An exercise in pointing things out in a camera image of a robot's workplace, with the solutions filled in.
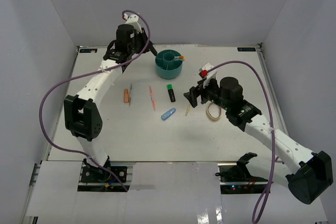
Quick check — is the left black table label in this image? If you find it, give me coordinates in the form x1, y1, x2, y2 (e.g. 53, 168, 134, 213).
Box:
79, 48, 98, 54

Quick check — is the thin yellow pen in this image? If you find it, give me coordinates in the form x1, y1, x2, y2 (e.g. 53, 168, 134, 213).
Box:
185, 105, 191, 116

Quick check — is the pink pen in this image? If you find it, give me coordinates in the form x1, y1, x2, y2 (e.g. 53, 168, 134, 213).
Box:
149, 86, 156, 111

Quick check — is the purple cable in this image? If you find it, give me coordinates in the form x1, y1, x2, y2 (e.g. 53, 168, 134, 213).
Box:
38, 10, 151, 192
206, 60, 276, 224

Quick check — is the black table label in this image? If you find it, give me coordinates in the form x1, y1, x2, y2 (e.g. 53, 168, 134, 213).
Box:
237, 47, 256, 52
79, 48, 98, 54

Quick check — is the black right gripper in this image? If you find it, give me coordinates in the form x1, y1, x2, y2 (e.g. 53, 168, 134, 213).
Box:
183, 77, 230, 111

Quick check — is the orange eraser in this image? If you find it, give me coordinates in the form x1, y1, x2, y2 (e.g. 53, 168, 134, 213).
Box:
123, 89, 130, 103

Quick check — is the blue correction tape dispenser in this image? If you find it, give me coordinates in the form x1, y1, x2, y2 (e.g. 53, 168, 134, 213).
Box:
161, 108, 176, 121

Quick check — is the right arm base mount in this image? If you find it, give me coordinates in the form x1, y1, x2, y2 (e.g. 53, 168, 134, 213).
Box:
215, 152, 268, 195

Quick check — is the grey mechanical pencil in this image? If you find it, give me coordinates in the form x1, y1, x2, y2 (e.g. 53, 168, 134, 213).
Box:
129, 83, 132, 107

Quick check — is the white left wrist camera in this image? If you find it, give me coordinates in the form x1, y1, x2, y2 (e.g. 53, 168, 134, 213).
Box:
122, 13, 142, 33

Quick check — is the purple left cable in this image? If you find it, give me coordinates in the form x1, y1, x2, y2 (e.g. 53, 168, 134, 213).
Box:
38, 10, 151, 192

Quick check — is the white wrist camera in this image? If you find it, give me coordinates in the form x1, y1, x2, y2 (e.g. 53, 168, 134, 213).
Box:
199, 62, 217, 88
122, 13, 142, 33

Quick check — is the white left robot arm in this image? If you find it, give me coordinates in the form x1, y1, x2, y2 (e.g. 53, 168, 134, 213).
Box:
64, 23, 157, 182

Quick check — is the teal round organizer container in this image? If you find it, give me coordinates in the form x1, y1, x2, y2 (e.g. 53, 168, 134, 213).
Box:
155, 50, 183, 80

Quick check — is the beige masking tape roll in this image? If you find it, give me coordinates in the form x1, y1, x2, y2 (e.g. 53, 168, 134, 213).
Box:
205, 102, 222, 122

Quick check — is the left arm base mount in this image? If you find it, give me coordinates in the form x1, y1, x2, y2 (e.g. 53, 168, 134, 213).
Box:
80, 159, 128, 183

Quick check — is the right black table label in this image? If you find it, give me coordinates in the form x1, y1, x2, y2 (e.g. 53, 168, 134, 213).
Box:
237, 47, 256, 52

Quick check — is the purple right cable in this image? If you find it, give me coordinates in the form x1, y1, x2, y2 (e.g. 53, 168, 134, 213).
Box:
206, 60, 276, 224

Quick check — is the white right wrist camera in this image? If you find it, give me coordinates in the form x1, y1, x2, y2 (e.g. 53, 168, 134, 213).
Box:
199, 62, 217, 88

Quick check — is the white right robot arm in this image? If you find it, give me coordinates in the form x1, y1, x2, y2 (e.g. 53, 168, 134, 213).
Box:
184, 77, 333, 205

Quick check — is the green cap black highlighter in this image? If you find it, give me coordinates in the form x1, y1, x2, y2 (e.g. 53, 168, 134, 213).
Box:
167, 84, 176, 102

